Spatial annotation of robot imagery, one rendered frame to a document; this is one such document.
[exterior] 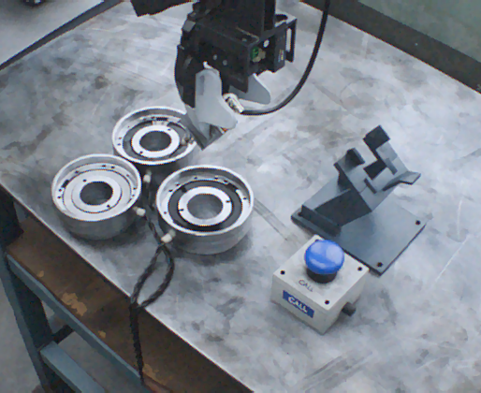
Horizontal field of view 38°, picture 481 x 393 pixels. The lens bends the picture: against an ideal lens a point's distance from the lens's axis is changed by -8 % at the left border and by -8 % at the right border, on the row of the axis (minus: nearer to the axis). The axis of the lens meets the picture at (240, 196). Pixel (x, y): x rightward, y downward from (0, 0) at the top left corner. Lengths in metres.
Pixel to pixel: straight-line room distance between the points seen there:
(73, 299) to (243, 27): 0.58
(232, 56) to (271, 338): 0.28
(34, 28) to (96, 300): 0.59
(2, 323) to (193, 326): 1.08
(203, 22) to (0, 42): 0.81
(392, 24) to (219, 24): 1.99
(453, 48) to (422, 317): 1.81
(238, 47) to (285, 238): 0.27
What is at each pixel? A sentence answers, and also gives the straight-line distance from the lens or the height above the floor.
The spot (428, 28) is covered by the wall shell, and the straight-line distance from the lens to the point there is 2.55.
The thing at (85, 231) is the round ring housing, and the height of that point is 0.82.
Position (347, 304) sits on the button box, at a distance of 0.76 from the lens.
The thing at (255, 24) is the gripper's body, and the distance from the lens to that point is 0.65.
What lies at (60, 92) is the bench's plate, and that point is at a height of 0.80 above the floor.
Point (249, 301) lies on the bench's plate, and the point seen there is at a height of 0.80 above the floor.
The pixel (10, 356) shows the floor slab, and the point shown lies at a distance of 1.74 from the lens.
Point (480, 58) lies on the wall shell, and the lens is 2.49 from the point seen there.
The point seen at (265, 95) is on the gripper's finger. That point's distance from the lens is 0.75.
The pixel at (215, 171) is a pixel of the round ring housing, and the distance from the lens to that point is 0.86.
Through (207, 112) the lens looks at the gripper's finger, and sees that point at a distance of 0.73.
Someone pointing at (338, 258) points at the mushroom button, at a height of 0.87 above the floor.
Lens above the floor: 1.43
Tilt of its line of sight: 46 degrees down
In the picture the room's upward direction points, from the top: 3 degrees clockwise
